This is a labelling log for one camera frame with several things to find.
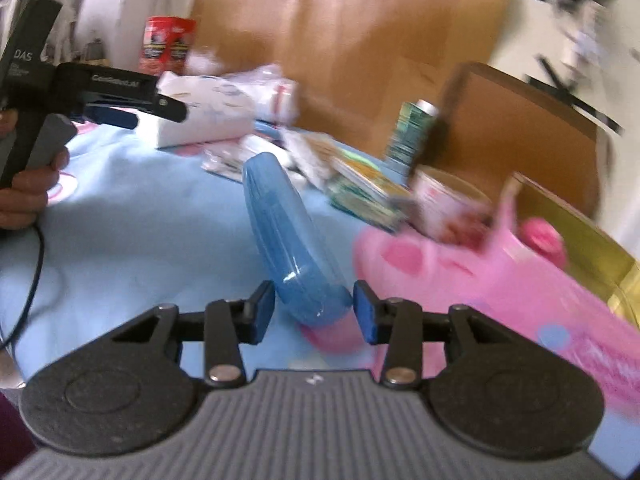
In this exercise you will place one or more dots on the green yellow packet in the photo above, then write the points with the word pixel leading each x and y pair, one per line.
pixel 367 195

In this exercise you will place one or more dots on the blue pink printed blanket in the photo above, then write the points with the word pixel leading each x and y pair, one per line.
pixel 140 240

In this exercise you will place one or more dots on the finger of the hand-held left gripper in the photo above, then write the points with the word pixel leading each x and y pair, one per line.
pixel 112 116
pixel 172 107

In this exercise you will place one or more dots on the gold box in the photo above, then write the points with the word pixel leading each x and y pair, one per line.
pixel 575 245

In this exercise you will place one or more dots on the white curtain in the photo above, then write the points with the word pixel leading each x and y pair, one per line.
pixel 110 0

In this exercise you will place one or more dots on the white tissue package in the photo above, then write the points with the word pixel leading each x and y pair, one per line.
pixel 200 115

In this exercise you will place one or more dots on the brown cardboard box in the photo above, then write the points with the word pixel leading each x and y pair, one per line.
pixel 515 135

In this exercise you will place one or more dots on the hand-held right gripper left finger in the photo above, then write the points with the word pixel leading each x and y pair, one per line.
pixel 262 312

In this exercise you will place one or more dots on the red snack bag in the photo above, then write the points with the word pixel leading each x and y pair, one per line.
pixel 167 45

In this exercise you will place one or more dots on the green can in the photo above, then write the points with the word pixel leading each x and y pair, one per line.
pixel 410 140

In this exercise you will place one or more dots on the clear crumpled plastic bag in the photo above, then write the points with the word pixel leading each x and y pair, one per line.
pixel 272 92

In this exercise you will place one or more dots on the large brown cardboard sheet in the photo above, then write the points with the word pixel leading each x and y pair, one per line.
pixel 340 35

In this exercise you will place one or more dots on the pink round plush toy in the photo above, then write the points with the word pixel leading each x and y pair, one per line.
pixel 542 240

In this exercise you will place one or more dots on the white red paper cup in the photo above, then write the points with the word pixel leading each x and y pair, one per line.
pixel 445 210

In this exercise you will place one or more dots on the dark purple clothing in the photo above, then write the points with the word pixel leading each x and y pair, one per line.
pixel 10 430

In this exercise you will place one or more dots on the black wall tape strips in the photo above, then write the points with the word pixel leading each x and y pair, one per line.
pixel 570 50

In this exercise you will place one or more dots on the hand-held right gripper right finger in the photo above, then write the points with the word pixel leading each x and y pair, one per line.
pixel 365 316

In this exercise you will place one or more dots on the blue clear plastic pack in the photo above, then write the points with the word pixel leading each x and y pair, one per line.
pixel 287 230

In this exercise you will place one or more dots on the person's left hand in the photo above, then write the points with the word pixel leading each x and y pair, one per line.
pixel 25 195

